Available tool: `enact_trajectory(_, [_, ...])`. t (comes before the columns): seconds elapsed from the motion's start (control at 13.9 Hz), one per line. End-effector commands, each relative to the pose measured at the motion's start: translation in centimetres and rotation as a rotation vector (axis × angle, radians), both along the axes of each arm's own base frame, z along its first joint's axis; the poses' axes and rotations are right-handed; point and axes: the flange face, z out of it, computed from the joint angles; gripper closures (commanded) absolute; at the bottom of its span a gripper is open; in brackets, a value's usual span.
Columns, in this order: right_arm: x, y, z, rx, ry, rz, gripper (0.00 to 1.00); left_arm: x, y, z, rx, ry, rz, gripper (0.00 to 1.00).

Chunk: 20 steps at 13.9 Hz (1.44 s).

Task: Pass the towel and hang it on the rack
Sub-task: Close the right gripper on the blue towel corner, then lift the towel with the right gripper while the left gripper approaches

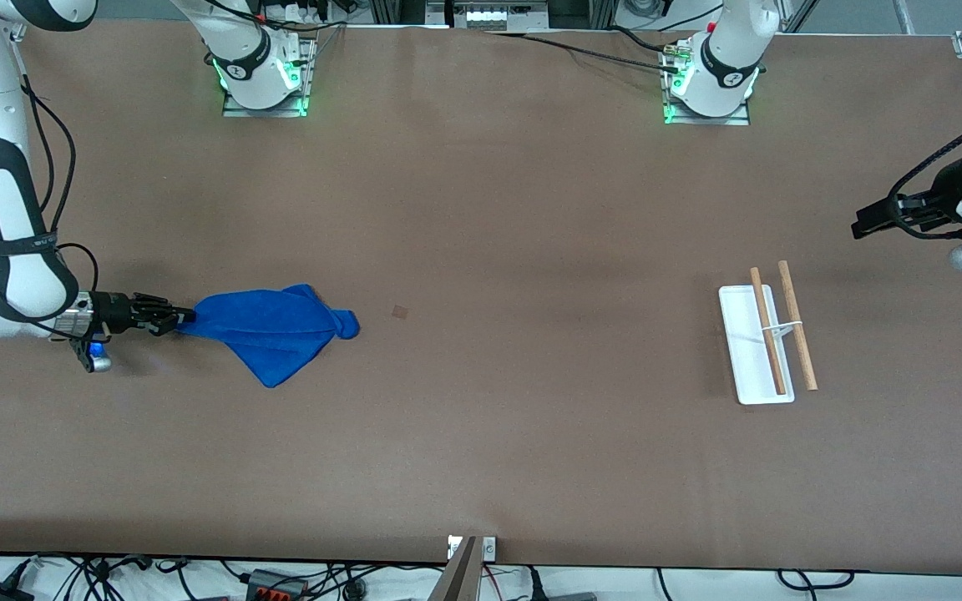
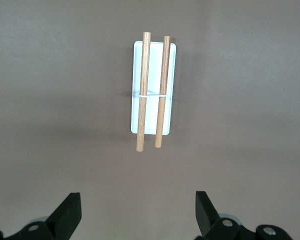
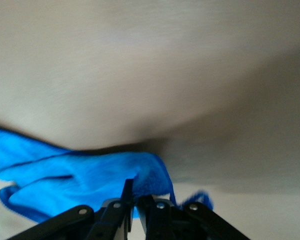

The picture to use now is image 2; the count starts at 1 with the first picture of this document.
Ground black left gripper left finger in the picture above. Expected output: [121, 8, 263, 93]
[0, 192, 82, 240]

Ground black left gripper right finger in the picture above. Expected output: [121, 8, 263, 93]
[194, 190, 294, 240]

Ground wooden rack rod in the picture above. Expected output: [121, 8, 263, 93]
[154, 35, 171, 149]
[135, 31, 152, 153]

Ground white rack base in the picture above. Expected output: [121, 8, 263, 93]
[129, 40, 177, 136]

